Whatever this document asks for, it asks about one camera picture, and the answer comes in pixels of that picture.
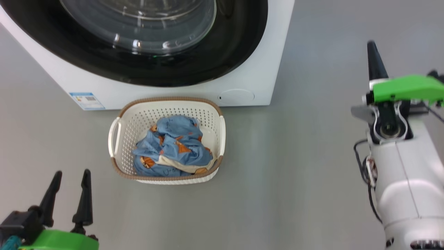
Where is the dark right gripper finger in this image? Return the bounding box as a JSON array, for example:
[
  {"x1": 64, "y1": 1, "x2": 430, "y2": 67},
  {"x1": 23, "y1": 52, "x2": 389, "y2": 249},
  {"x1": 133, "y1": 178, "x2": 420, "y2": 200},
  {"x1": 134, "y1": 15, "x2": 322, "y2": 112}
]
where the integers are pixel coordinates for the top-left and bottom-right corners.
[{"x1": 367, "y1": 40, "x2": 389, "y2": 82}]

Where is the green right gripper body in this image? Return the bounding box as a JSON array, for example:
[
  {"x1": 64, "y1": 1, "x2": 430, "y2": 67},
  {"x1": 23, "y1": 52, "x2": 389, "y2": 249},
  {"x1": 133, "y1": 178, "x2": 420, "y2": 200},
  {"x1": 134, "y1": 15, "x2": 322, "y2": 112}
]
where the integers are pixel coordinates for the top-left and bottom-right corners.
[{"x1": 351, "y1": 75, "x2": 444, "y2": 143}]

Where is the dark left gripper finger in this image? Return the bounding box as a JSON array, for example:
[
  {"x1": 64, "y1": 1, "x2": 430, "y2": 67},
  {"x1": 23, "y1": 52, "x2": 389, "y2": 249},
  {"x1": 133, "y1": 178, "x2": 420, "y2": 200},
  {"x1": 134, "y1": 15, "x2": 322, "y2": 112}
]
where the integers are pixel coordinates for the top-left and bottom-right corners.
[
  {"x1": 37, "y1": 170, "x2": 63, "y2": 228},
  {"x1": 72, "y1": 169, "x2": 93, "y2": 235}
]

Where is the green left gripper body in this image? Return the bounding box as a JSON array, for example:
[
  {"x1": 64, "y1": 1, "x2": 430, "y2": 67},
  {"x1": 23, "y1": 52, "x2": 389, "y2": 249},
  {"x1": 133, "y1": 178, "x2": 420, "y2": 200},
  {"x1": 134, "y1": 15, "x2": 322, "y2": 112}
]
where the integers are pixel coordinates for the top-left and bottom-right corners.
[{"x1": 19, "y1": 229, "x2": 99, "y2": 250}]

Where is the blue patterned clothing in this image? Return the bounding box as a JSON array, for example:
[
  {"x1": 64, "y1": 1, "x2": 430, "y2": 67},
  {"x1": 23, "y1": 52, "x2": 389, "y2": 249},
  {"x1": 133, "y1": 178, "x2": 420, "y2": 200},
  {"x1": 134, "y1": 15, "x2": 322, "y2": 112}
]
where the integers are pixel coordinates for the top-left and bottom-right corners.
[{"x1": 132, "y1": 115, "x2": 214, "y2": 177}]

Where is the black round glass washer door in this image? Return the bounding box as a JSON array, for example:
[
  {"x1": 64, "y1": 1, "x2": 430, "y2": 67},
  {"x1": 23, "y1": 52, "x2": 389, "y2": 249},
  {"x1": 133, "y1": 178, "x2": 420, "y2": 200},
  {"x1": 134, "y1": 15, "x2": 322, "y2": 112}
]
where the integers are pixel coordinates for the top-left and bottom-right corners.
[{"x1": 0, "y1": 0, "x2": 268, "y2": 87}]

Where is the cream perforated laundry basket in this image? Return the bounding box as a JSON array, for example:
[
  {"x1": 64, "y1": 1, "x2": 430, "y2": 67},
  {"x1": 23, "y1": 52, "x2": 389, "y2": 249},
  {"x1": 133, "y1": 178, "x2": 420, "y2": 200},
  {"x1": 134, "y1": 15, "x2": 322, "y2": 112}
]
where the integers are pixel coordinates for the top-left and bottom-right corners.
[{"x1": 108, "y1": 97, "x2": 226, "y2": 185}]

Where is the white front-load washing machine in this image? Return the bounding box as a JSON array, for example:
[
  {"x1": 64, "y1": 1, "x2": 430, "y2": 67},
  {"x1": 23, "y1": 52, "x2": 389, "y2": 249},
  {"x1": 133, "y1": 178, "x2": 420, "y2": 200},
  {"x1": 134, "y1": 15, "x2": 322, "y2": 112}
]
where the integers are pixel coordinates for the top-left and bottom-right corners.
[{"x1": 0, "y1": 0, "x2": 295, "y2": 111}]

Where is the blue energy label sticker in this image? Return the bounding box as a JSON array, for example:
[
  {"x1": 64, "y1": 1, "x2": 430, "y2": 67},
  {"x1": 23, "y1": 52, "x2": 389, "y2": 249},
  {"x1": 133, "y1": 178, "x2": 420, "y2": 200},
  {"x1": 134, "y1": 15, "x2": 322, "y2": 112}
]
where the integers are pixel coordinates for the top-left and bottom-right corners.
[{"x1": 69, "y1": 92, "x2": 105, "y2": 110}]

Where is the round white filter cover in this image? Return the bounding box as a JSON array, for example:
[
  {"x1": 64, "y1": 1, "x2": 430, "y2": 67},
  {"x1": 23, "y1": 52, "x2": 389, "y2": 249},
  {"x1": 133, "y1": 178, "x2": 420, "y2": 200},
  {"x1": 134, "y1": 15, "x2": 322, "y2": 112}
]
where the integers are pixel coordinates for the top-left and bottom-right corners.
[{"x1": 218, "y1": 89, "x2": 255, "y2": 104}]

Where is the teal left camera connector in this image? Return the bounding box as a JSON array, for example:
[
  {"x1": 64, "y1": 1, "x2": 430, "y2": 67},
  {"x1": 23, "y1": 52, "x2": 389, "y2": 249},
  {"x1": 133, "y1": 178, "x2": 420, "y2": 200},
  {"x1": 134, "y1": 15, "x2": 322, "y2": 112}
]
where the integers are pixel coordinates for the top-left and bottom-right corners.
[{"x1": 0, "y1": 235, "x2": 22, "y2": 250}]

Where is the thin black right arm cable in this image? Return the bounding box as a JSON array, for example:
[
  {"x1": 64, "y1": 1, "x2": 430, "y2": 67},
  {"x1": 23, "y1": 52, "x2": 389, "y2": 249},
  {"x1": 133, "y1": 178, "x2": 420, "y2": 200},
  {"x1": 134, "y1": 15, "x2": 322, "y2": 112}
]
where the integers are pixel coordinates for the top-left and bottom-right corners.
[{"x1": 354, "y1": 139, "x2": 383, "y2": 223}]

